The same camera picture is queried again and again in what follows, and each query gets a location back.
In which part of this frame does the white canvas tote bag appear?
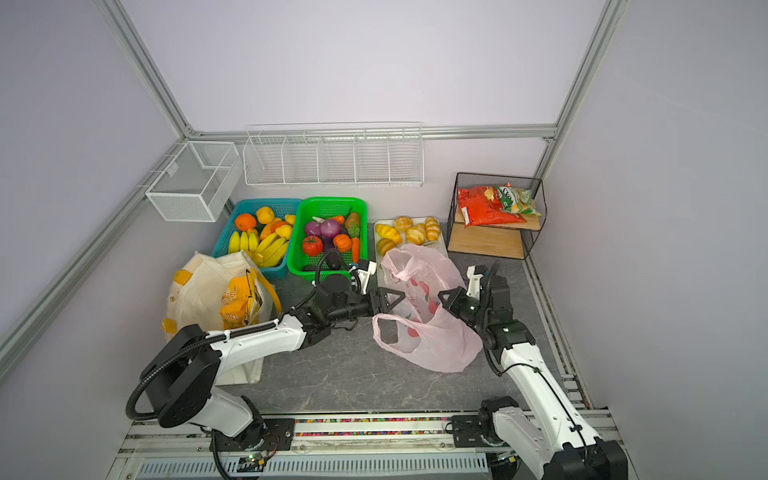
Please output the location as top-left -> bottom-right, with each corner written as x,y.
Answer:
160,250 -> 283,386

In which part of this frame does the purple toy onion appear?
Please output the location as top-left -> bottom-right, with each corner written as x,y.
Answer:
319,219 -> 343,240
304,220 -> 322,237

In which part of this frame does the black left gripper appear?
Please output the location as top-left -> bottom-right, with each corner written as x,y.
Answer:
330,287 -> 406,324

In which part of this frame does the yellow snack bag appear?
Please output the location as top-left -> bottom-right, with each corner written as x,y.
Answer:
220,270 -> 263,329

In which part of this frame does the yellow-orange toy citrus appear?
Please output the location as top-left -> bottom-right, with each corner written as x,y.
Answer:
256,206 -> 276,225

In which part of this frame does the pink plastic grocery bag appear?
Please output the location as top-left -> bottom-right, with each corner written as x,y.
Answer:
372,244 -> 482,373

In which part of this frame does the striped toy bread loaf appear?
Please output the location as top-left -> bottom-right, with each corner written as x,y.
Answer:
375,223 -> 402,245

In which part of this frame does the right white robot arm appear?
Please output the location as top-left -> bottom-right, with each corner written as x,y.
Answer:
438,261 -> 629,479

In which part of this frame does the orange toy tangerine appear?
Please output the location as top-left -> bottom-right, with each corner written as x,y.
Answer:
234,213 -> 258,232

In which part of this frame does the dark purple toy eggplant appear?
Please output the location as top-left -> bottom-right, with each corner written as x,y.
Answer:
323,239 -> 344,270

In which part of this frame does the toy croissant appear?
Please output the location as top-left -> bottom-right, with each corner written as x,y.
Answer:
405,224 -> 427,245

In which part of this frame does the striped toy bread roll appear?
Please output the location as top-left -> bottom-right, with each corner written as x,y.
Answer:
376,238 -> 397,257

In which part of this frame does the yellow toy banana bunch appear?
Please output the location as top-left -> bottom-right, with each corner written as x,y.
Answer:
226,232 -> 289,269

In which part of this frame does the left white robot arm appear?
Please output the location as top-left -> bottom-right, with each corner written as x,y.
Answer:
125,249 -> 405,450

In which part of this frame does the black wire snack rack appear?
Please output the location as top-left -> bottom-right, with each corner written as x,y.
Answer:
445,172 -> 547,260

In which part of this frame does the yellow toy lemon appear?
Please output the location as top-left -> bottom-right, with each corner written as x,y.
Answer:
273,224 -> 293,241

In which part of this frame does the brown toy potato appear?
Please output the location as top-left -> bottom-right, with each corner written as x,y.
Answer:
344,212 -> 361,238

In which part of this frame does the green plastic basket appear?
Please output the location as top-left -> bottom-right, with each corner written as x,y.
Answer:
287,197 -> 370,282

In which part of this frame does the white bread tray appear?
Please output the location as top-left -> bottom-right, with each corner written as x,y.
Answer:
373,219 -> 449,287

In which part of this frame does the orange toy carrot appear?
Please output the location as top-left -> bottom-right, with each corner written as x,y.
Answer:
351,238 -> 361,263

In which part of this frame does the white mesh wall basket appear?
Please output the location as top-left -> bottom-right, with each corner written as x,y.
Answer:
145,140 -> 244,223

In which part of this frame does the toy bread bun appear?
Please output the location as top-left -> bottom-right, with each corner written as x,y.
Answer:
393,216 -> 414,232

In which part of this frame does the orange toy pumpkin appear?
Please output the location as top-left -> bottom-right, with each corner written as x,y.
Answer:
333,234 -> 353,253

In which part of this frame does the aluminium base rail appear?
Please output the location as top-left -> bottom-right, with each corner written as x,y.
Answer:
107,409 -> 625,457

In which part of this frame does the red toy tomato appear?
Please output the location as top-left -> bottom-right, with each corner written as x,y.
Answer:
301,235 -> 326,258

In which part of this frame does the white wire wall shelf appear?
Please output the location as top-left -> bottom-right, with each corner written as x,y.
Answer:
242,122 -> 425,187

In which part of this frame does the red chip bag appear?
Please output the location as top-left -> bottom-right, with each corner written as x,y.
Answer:
457,186 -> 525,227

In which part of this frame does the green snack bag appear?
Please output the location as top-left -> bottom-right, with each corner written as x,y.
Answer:
494,185 -> 540,216

